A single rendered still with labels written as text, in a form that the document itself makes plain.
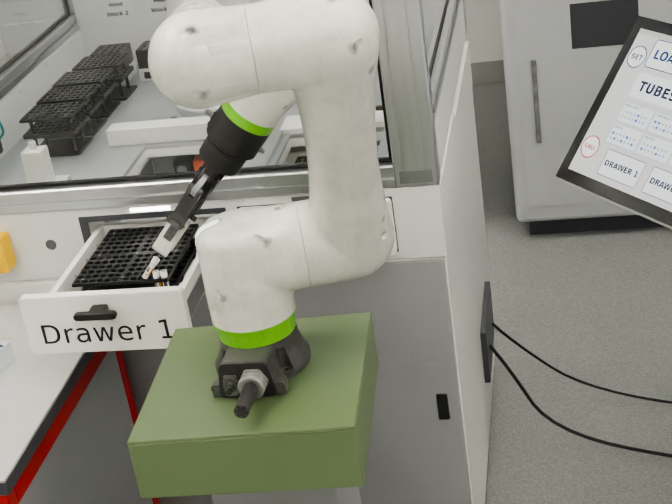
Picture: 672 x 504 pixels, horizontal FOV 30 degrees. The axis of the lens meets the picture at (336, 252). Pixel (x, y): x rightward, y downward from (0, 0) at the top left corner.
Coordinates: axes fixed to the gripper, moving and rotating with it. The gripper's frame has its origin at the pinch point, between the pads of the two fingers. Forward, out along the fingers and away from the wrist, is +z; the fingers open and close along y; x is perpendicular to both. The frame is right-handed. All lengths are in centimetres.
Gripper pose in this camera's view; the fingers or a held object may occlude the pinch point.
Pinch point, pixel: (171, 234)
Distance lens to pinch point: 216.3
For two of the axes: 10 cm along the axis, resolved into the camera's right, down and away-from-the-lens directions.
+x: 8.1, 5.9, 0.1
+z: -5.3, 7.2, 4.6
